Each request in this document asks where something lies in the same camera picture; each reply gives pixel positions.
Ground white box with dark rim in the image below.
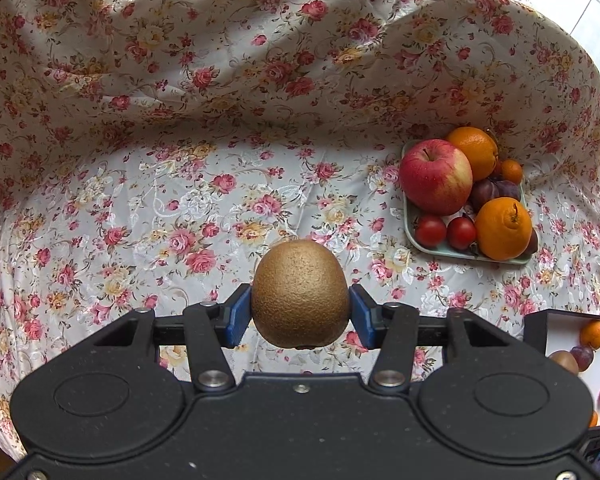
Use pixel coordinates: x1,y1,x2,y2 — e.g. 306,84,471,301
524,309,600,426

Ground green fruit plate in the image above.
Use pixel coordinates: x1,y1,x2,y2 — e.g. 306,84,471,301
401,138,536,267

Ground brown kiwi in box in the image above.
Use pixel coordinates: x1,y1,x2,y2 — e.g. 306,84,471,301
548,350,580,375

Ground floral tablecloth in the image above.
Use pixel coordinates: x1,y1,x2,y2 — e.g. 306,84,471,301
0,0,600,457

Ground large orange behind apple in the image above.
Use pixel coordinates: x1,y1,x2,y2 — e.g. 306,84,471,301
445,127,498,181

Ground red apple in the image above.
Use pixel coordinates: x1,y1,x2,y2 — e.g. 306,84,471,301
399,139,474,216

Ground large orange with stem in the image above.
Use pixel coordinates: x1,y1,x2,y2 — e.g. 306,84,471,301
475,197,533,261

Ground orange mandarin left in box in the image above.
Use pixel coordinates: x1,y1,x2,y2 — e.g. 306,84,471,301
579,320,600,351

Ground purple plum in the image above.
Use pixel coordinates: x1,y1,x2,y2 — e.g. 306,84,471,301
570,344,595,373
469,179,500,214
494,180,521,200

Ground orange mandarin right in box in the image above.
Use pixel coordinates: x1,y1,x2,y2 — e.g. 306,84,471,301
588,411,598,428

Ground brown kiwi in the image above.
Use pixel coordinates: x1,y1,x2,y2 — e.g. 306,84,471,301
251,240,350,349
548,350,580,375

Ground red cherry tomato on plate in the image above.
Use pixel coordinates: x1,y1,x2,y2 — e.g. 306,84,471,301
414,214,446,248

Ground orange mandarin in box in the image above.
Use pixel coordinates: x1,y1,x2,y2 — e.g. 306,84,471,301
579,320,600,351
588,411,598,428

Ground small orange kumquat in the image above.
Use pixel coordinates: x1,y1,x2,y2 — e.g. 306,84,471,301
500,158,524,185

